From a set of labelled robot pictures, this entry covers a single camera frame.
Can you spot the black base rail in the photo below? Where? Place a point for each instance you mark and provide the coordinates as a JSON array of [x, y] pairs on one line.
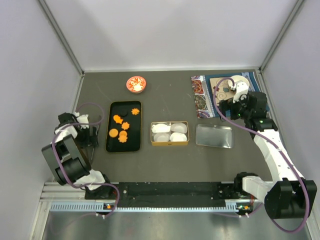
[[177, 194]]

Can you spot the black round cookie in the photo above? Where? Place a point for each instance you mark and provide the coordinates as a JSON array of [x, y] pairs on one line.
[[123, 114]]

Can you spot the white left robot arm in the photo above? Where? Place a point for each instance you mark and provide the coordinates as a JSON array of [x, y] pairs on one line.
[[66, 158]]

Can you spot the white paper cup top-right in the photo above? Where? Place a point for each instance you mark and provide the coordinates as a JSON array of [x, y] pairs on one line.
[[179, 127]]

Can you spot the white bowl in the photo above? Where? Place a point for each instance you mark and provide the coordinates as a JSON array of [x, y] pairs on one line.
[[238, 78]]

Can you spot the wooden puzzle board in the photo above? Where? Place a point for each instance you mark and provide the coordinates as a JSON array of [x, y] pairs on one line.
[[223, 92]]

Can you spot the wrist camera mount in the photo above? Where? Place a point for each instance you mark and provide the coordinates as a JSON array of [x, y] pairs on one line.
[[83, 119], [241, 90]]

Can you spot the black rectangular tray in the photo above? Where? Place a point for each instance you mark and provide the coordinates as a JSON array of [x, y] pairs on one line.
[[133, 142]]

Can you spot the yellow cookie tin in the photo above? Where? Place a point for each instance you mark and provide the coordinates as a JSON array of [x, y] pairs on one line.
[[169, 143]]

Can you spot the white paper cup top-left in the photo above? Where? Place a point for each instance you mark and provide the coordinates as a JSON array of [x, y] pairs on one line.
[[160, 128]]

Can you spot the orange round cookie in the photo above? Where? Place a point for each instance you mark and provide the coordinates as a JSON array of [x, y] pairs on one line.
[[113, 133]]

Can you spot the orange star flower cookie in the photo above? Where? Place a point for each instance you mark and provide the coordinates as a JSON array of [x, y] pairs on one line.
[[125, 126]]

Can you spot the patterned cloth mat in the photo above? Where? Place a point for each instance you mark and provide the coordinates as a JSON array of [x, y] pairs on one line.
[[203, 95]]

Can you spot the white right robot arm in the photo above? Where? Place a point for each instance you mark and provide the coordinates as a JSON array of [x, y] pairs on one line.
[[290, 195]]

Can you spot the orange figure cookie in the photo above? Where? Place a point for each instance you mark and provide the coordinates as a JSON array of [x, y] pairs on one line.
[[123, 136]]

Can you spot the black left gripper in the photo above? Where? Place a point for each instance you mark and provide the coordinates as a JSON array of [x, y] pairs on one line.
[[90, 141]]

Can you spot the white paper cup bottom-right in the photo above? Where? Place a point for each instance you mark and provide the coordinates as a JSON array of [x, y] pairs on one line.
[[178, 137]]

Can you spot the orange flower cookie top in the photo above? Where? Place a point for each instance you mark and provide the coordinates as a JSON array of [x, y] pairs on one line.
[[135, 111]]

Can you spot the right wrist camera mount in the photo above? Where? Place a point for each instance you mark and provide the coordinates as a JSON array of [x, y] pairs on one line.
[[241, 90]]

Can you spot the red patterned small bowl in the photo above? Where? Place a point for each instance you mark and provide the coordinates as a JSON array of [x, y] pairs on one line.
[[136, 84]]

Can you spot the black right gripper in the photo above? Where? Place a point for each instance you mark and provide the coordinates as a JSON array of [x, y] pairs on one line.
[[228, 104]]

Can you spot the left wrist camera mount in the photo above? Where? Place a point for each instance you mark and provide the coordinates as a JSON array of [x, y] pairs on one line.
[[83, 119]]

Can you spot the orange fish cookie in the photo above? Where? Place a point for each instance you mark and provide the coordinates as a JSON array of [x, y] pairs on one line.
[[117, 119]]

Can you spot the silver tin lid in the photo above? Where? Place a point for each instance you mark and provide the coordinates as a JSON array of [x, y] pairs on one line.
[[214, 136]]

